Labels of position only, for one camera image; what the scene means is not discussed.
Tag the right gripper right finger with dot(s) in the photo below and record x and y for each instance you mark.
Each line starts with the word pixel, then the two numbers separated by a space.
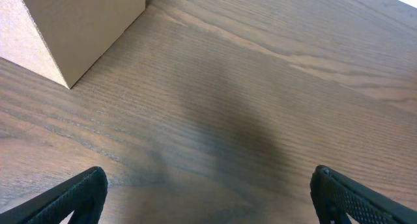
pixel 339 199

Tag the brown cardboard box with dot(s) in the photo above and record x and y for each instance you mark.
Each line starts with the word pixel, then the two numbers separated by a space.
pixel 62 39

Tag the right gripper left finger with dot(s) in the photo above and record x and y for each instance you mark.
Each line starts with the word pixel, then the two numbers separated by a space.
pixel 81 197

